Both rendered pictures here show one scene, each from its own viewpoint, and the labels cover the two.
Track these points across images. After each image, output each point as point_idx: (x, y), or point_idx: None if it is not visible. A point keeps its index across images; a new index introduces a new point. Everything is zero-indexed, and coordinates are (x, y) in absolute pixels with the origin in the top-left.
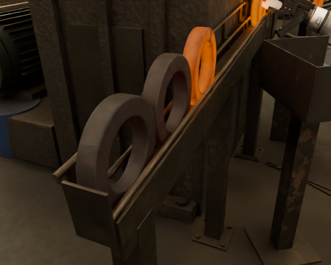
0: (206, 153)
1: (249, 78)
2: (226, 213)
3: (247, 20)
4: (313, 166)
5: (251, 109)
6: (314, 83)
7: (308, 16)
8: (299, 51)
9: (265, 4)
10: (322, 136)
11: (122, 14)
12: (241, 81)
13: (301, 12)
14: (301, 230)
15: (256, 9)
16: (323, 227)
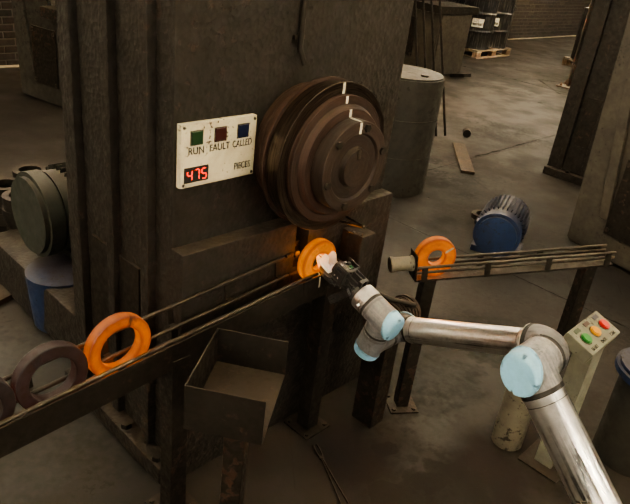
0: None
1: (339, 326)
2: (206, 487)
3: (287, 275)
4: (367, 473)
5: (307, 371)
6: (184, 397)
7: (352, 293)
8: (256, 348)
9: (318, 261)
10: (427, 437)
11: (128, 248)
12: (307, 332)
13: (350, 285)
14: None
15: (301, 266)
16: None
